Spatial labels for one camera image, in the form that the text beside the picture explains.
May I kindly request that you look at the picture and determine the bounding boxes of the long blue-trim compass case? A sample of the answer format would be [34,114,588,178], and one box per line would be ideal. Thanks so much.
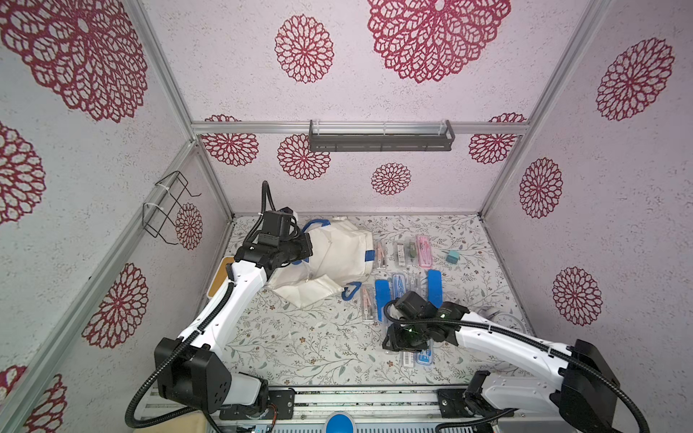
[415,348,434,366]

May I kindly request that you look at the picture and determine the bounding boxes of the clear case red-white label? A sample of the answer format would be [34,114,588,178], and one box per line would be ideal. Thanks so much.
[401,352,415,368]

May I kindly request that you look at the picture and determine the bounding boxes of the clear slim pencil case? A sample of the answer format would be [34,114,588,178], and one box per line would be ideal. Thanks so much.
[409,272,422,296]

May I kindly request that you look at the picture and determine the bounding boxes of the blue stationery case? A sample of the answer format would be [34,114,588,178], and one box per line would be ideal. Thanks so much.
[427,270,443,308]

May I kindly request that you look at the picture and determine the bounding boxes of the clear blue-trim compass case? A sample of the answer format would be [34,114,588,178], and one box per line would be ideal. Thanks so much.
[392,272,409,299]

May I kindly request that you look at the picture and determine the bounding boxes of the blue-rimmed clear case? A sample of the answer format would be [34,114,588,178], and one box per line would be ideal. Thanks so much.
[375,280,392,323]

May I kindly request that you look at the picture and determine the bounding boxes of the white canvas bag blue handles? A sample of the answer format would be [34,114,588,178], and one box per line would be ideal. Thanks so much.
[266,218,375,309]

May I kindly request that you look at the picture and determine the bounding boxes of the pink clear stationery case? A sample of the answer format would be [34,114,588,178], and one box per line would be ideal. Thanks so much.
[416,235,433,269]

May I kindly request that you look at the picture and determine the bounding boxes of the clear green compass set case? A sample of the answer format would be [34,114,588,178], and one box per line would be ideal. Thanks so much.
[407,241,418,265]

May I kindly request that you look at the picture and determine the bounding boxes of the clear pen case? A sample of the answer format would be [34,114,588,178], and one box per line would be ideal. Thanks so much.
[395,243,407,267]

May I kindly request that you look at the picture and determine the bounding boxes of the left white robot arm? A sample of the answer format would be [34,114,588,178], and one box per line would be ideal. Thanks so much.
[125,207,312,429]

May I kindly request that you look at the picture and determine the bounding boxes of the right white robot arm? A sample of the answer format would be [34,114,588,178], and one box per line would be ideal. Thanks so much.
[381,292,651,432]

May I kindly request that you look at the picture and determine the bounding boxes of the white box wooden lid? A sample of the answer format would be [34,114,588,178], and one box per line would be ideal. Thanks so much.
[207,256,235,299]

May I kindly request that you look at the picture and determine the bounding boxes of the small teal cube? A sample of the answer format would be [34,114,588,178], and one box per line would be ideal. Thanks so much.
[446,250,460,264]

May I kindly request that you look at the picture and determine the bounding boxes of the white alarm clock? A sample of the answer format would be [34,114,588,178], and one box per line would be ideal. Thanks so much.
[478,306,527,333]

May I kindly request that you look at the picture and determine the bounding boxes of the blue round button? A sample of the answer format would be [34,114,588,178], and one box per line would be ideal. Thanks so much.
[323,412,357,433]

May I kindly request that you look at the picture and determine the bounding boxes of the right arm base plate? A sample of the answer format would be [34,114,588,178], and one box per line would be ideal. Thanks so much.
[437,387,508,419]

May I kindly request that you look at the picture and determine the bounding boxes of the black wire wall rack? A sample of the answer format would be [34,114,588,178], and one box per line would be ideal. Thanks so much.
[141,171,204,251]

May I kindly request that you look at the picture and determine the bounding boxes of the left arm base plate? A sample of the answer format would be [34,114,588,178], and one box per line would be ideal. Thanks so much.
[219,388,297,421]

